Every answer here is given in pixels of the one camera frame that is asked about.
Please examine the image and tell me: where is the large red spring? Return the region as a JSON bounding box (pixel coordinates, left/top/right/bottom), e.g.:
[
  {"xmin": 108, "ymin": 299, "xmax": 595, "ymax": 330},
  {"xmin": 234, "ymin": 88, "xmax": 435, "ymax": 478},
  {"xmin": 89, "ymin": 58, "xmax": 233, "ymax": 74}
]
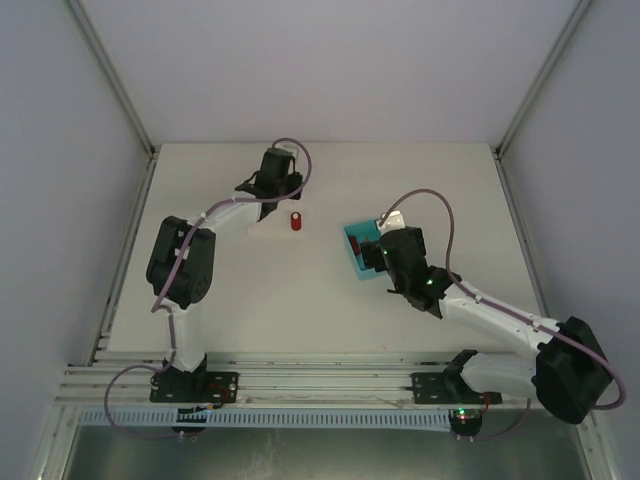
[{"xmin": 290, "ymin": 211, "xmax": 303, "ymax": 233}]

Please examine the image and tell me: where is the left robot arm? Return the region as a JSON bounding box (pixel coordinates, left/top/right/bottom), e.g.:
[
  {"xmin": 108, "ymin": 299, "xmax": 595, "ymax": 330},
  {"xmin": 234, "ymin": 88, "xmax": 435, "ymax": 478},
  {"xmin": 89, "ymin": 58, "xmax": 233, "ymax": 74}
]
[{"xmin": 146, "ymin": 145, "xmax": 310, "ymax": 403}]

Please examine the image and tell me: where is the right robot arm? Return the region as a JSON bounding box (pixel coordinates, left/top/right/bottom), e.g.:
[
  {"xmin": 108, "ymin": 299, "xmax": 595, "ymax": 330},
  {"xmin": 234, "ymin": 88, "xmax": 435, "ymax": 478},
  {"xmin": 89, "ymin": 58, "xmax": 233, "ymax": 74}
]
[{"xmin": 359, "ymin": 227, "xmax": 614, "ymax": 425}]

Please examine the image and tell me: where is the small red spring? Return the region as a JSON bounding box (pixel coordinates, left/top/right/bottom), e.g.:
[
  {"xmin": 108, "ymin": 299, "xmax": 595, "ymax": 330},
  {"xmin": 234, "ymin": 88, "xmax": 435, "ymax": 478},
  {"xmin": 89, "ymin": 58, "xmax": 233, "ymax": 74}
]
[{"xmin": 348, "ymin": 236, "xmax": 361, "ymax": 256}]

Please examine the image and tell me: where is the teal plastic bin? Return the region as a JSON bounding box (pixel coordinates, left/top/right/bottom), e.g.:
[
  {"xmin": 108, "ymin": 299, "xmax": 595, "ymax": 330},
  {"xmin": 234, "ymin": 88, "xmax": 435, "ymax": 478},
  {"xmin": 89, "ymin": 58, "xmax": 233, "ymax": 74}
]
[{"xmin": 343, "ymin": 218, "xmax": 383, "ymax": 281}]

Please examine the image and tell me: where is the white peg fixture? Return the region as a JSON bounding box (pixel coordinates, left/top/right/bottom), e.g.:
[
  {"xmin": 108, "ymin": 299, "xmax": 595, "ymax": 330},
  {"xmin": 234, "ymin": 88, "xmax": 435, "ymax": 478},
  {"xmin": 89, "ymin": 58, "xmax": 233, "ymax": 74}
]
[{"xmin": 247, "ymin": 194, "xmax": 305, "ymax": 238}]

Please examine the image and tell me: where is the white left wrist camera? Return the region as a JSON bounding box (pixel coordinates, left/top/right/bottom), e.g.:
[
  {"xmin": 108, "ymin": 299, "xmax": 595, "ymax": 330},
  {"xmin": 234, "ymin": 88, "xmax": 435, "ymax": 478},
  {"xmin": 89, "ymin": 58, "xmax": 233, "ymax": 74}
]
[{"xmin": 277, "ymin": 143, "xmax": 300, "ymax": 158}]

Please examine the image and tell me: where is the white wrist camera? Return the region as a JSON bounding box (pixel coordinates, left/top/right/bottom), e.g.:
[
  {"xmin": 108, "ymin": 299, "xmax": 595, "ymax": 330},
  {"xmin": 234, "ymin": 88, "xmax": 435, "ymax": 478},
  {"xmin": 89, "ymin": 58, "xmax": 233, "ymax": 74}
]
[
  {"xmin": 277, "ymin": 143, "xmax": 300, "ymax": 158},
  {"xmin": 375, "ymin": 210, "xmax": 405, "ymax": 235}
]

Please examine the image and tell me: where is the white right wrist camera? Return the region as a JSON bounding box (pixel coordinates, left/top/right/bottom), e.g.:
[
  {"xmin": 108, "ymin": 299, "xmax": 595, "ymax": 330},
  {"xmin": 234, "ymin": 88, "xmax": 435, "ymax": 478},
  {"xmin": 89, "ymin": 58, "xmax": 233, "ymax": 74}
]
[{"xmin": 375, "ymin": 210, "xmax": 405, "ymax": 235}]

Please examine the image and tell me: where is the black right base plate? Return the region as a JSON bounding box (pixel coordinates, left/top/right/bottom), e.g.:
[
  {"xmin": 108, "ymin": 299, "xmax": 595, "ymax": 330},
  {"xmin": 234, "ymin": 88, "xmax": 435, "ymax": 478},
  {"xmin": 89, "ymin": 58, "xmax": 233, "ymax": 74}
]
[{"xmin": 407, "ymin": 372, "xmax": 502, "ymax": 405}]

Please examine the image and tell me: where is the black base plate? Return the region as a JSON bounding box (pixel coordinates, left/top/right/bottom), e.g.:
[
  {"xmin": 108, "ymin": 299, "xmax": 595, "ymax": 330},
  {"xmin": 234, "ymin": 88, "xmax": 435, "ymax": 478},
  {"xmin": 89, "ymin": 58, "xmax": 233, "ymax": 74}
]
[
  {"xmin": 149, "ymin": 370, "xmax": 240, "ymax": 404},
  {"xmin": 407, "ymin": 372, "xmax": 502, "ymax": 405}
]

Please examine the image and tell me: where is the aluminium mounting rail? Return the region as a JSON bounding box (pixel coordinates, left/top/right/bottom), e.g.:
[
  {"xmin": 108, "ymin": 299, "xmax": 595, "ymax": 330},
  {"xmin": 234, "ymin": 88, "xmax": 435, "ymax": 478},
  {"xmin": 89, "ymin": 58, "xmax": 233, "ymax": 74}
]
[{"xmin": 54, "ymin": 349, "xmax": 598, "ymax": 410}]

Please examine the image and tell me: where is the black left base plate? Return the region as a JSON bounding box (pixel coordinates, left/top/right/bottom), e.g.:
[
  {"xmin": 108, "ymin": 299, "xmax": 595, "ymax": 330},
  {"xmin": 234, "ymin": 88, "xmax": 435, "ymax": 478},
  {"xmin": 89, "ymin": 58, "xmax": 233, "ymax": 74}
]
[{"xmin": 149, "ymin": 370, "xmax": 240, "ymax": 404}]

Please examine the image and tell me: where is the left aluminium corner post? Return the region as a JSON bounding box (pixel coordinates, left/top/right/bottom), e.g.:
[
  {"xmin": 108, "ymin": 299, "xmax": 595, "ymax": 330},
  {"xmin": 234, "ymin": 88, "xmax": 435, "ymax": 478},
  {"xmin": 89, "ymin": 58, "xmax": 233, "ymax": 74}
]
[{"xmin": 64, "ymin": 0, "xmax": 156, "ymax": 158}]

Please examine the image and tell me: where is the aluminium corner post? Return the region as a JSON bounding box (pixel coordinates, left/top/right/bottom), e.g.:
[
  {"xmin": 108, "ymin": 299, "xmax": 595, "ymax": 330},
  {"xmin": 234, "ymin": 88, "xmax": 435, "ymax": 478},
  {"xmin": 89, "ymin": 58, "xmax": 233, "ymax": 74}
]
[
  {"xmin": 493, "ymin": 0, "xmax": 593, "ymax": 161},
  {"xmin": 64, "ymin": 0, "xmax": 156, "ymax": 158}
]

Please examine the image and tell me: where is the right aluminium corner post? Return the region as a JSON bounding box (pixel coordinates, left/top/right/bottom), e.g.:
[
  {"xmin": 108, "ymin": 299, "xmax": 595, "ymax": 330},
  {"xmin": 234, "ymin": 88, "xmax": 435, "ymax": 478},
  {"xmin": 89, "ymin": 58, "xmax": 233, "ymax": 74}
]
[{"xmin": 493, "ymin": 0, "xmax": 593, "ymax": 161}]

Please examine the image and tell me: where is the slotted cable duct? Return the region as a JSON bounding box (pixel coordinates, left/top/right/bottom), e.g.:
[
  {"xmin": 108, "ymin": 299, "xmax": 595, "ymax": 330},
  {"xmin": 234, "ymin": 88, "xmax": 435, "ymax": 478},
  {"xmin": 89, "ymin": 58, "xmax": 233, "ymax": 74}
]
[{"xmin": 79, "ymin": 407, "xmax": 450, "ymax": 432}]

